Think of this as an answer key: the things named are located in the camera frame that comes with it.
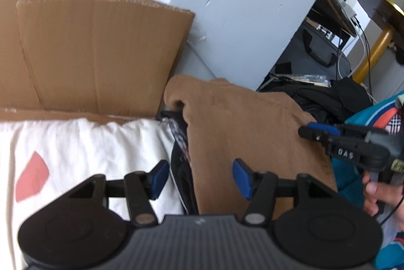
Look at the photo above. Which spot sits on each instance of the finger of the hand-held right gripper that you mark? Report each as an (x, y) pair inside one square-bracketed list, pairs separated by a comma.
[(312, 133), (322, 127)]

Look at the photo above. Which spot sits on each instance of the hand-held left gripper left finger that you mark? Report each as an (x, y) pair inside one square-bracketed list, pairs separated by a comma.
[(160, 176)]

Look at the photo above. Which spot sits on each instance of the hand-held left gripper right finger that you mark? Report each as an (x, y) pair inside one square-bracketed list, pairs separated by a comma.
[(241, 178)]

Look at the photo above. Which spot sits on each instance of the brown printed t-shirt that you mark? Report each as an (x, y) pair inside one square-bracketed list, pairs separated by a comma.
[(246, 131)]

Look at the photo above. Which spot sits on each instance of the person's right hand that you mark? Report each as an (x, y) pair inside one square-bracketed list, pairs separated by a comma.
[(382, 194)]

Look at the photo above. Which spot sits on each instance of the black garment pile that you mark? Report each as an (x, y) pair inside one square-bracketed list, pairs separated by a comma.
[(328, 99)]

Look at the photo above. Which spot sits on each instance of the colourful bag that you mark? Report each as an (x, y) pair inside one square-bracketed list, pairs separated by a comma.
[(363, 118)]

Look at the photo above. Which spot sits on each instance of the black bag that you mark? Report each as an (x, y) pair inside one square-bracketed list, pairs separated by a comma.
[(318, 48)]

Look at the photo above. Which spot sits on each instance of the cream bear print bed sheet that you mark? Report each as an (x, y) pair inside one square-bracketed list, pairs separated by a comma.
[(79, 156)]

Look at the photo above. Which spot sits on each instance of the dark wooden shelf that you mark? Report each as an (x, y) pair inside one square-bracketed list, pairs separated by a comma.
[(334, 11)]

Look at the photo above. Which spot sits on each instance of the dark table with yellow leg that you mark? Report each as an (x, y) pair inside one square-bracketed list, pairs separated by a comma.
[(382, 11)]

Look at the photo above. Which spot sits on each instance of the flattened cardboard box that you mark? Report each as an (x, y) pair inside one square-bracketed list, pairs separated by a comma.
[(88, 52)]

